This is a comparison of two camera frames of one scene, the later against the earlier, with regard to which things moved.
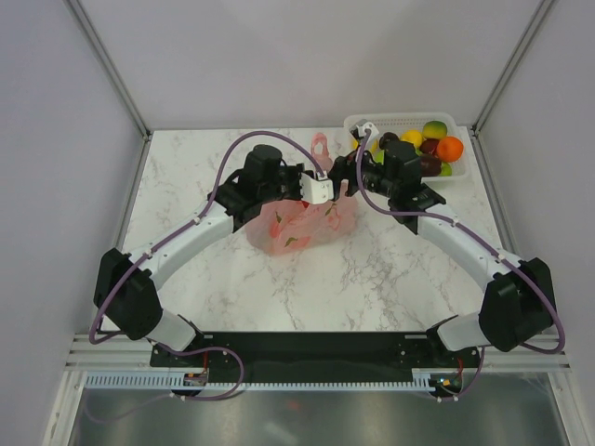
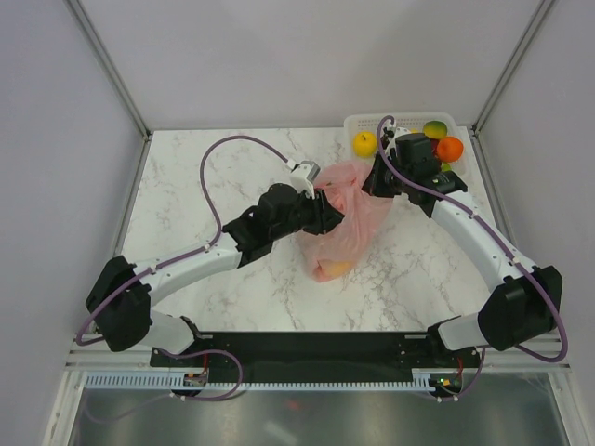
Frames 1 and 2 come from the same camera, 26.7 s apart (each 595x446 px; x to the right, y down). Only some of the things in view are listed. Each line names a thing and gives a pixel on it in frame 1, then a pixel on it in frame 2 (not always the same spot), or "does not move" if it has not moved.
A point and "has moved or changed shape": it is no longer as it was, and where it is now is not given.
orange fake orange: (450, 149) does not move
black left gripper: (296, 172) → (323, 215)
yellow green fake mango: (434, 129) does not move
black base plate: (313, 354) does not move
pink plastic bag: (292, 227) has moved or changed shape
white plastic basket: (401, 123) does not move
